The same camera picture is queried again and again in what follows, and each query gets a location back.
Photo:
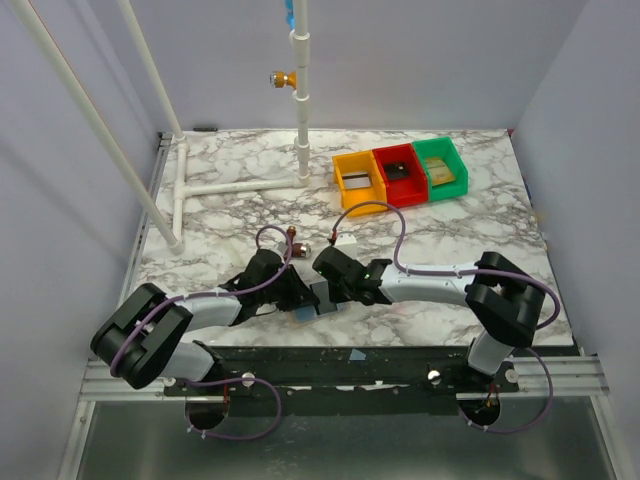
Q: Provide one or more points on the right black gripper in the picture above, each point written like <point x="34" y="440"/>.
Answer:
<point x="341" y="293"/>

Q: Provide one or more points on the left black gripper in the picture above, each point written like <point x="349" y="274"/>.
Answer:
<point x="298" y="292"/>

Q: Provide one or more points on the beige card holder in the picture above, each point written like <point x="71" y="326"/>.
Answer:
<point x="306" y="312"/>

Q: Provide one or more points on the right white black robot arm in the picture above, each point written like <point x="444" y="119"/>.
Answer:
<point x="505" y="300"/>

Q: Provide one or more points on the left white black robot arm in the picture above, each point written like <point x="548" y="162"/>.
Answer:
<point x="142" y="340"/>

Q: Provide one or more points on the white card in yellow bin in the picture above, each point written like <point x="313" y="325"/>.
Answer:
<point x="356" y="180"/>

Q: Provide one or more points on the black card in red bin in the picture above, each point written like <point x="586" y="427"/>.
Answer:
<point x="396" y="171"/>

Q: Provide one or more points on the gold card in green bin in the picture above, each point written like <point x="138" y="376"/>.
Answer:
<point x="438" y="171"/>

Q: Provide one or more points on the brown metal pipe fitting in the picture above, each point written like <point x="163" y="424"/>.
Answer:
<point x="293" y="248"/>

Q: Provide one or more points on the red plastic bin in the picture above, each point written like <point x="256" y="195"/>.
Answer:
<point x="407" y="192"/>

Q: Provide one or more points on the yellow plastic bin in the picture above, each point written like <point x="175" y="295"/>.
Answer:
<point x="374" y="196"/>

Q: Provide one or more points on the green plastic bin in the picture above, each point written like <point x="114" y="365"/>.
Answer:
<point x="443" y="147"/>

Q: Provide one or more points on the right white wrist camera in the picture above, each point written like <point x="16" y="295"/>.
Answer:
<point x="347" y="244"/>

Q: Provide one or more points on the blue sticker on rail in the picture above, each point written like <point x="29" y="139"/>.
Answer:
<point x="357" y="355"/>

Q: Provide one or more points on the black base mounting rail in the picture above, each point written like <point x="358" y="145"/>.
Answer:
<point x="315" y="381"/>

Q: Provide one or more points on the white PVC pipe frame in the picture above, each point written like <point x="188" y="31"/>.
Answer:
<point x="172" y="232"/>

